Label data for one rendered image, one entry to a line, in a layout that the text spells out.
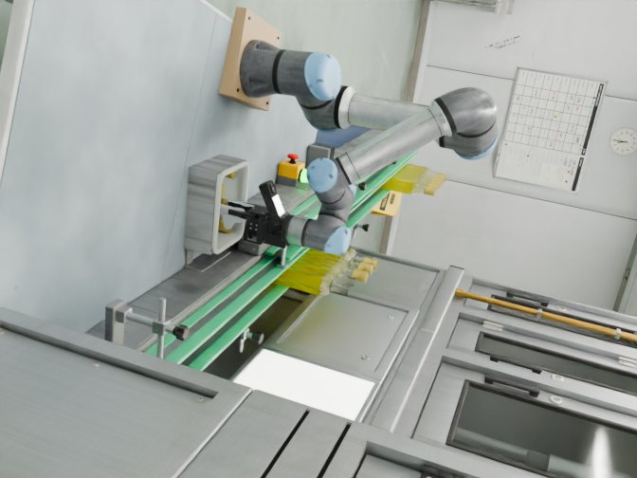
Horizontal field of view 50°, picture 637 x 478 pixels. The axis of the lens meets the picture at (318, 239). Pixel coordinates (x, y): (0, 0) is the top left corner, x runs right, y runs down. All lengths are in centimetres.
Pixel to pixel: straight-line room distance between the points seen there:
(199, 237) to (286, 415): 86
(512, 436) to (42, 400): 116
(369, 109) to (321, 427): 104
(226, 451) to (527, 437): 104
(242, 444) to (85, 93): 73
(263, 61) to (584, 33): 605
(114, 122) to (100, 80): 10
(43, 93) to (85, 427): 58
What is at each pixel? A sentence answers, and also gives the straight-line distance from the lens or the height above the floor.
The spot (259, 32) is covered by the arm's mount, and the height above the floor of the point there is 79.
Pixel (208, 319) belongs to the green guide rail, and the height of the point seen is 92.
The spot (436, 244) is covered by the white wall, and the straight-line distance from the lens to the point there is 818.
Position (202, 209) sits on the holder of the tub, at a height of 80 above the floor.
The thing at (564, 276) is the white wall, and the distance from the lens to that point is 815.
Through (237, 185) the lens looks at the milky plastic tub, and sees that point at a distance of 189.
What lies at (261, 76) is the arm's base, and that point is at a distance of 182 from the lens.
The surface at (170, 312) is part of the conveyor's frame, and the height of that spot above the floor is 86.
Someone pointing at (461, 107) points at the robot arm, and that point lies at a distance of 166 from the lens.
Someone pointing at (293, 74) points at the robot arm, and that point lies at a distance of 179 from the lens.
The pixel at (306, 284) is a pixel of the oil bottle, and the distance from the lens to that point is 197.
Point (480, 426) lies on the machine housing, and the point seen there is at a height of 158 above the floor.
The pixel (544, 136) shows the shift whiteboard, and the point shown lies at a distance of 775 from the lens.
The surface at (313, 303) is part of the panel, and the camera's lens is 215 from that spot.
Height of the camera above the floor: 157
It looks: 16 degrees down
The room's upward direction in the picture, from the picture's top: 104 degrees clockwise
